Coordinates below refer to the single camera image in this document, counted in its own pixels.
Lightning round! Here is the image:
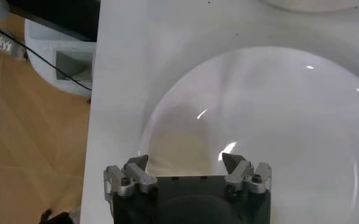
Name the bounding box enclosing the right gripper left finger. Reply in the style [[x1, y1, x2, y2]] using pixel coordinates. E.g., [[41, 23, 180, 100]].
[[103, 154, 158, 201]]

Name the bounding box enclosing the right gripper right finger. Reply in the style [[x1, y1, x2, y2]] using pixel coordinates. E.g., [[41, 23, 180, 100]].
[[221, 152, 273, 195]]

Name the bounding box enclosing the steel steamer pot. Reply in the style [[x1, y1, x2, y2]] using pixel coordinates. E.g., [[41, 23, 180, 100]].
[[260, 0, 359, 13]]

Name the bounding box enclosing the white round plate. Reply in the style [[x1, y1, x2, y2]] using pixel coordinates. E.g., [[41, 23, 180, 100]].
[[138, 45, 359, 224]]

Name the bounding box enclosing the small black floor object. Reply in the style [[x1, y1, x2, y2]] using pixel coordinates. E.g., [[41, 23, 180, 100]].
[[38, 209, 75, 224]]

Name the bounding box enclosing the white rounded base block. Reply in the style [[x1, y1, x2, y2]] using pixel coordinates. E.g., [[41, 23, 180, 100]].
[[23, 18, 98, 98]]

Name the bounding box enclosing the large black panel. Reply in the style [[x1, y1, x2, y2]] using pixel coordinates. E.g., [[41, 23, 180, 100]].
[[5, 0, 101, 43]]

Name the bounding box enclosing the thin black floor cable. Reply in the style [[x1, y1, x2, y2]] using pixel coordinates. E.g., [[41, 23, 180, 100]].
[[0, 20, 93, 92]]

